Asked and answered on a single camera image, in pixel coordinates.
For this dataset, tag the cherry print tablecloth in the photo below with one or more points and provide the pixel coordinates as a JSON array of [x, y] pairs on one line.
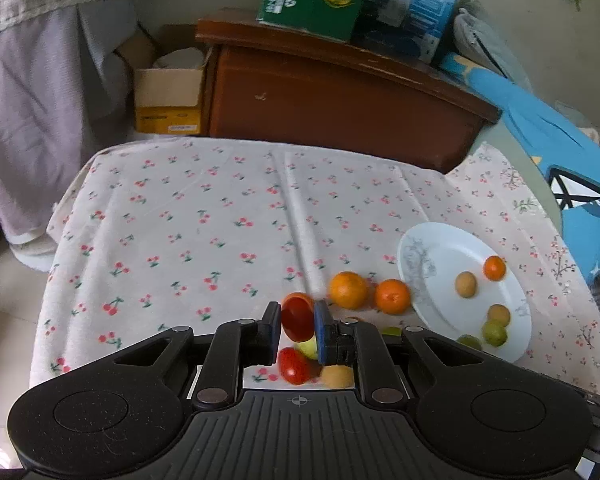
[[205, 210]]

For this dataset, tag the white round base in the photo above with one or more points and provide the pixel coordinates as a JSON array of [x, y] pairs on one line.
[[32, 252]]

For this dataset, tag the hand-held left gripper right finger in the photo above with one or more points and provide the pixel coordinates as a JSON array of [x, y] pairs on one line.
[[324, 332]]

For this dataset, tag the pale green apple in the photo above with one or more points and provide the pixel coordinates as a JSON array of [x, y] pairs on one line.
[[308, 349]]

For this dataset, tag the grey cloth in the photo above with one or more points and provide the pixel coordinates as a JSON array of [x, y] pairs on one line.
[[107, 35]]

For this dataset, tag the pale green bed sheet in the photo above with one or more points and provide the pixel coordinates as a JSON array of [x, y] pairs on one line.
[[530, 160]]

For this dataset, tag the red cherry tomato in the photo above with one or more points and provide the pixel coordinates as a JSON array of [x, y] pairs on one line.
[[293, 366], [297, 321]]

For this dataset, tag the blue milk carton box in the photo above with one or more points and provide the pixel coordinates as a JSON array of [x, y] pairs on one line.
[[410, 5]]

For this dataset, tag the open cardboard box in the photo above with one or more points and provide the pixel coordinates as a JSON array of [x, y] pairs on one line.
[[167, 95]]

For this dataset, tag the floral bed sheet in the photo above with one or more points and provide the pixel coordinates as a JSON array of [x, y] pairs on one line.
[[530, 240]]

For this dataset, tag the purple curtain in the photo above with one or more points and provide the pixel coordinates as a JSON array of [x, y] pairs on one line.
[[35, 125]]

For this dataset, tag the tan round fruit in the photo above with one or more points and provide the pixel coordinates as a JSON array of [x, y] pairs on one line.
[[499, 315], [337, 376], [465, 284]]

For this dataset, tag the brown wooden nightstand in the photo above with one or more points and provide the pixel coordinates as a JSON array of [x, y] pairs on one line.
[[330, 105]]

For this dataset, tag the grey pillow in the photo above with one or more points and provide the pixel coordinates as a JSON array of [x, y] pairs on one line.
[[490, 45]]

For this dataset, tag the white plate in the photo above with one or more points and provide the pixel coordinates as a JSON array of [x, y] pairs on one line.
[[445, 255]]

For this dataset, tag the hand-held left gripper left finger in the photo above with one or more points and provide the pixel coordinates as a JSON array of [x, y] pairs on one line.
[[271, 332]]

